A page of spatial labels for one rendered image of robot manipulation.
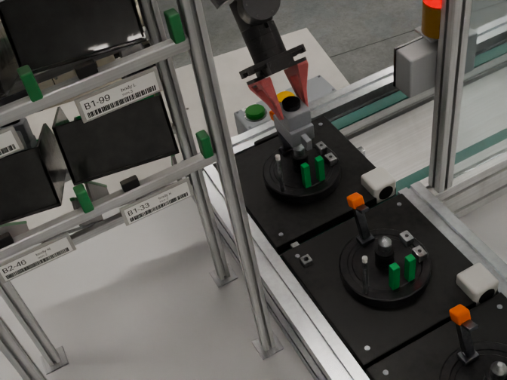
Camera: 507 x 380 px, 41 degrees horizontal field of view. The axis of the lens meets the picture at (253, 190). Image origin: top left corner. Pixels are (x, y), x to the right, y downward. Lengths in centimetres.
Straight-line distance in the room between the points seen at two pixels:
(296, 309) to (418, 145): 46
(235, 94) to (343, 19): 185
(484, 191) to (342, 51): 197
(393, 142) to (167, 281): 52
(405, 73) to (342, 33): 227
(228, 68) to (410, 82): 74
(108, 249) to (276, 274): 38
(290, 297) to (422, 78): 39
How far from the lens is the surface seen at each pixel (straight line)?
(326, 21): 341
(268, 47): 110
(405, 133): 139
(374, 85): 144
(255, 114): 138
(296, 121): 112
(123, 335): 123
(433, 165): 119
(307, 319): 107
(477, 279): 107
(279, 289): 109
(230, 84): 165
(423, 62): 104
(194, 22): 70
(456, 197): 126
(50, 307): 131
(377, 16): 342
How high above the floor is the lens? 185
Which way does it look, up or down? 46 degrees down
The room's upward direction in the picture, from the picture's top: 11 degrees counter-clockwise
